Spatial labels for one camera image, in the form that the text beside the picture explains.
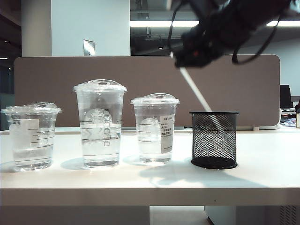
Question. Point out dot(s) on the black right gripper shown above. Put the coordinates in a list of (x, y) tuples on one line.
[(206, 39)]

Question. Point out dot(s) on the white drinking straw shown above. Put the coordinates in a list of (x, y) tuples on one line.
[(197, 90)]

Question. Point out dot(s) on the black mesh pen holder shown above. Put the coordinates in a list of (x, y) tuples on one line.
[(214, 161)]

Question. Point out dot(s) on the medium labelled clear plastic cup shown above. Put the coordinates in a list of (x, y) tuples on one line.
[(152, 131)]

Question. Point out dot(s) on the tall clear plastic cup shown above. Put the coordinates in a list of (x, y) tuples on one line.
[(100, 131)]

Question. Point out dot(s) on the small clear plastic cup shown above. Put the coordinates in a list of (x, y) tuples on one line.
[(32, 145)]

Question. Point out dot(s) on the long ceiling light strip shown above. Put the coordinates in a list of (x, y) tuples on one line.
[(159, 23)]

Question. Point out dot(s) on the brown desk divider panel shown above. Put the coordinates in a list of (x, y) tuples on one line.
[(117, 70)]

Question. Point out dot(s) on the black computer monitor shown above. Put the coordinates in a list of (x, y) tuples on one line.
[(285, 96)]

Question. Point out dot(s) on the beige box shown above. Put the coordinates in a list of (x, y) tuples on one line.
[(297, 120)]

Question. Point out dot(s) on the white vented cabinet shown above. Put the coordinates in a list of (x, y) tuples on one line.
[(257, 215)]

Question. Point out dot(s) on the dark desk front panel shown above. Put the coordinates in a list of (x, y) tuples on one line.
[(70, 215)]

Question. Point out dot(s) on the white divider foot bracket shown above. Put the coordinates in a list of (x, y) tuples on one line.
[(256, 128)]

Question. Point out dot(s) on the silver wall sign plate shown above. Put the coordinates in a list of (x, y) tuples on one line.
[(89, 48)]

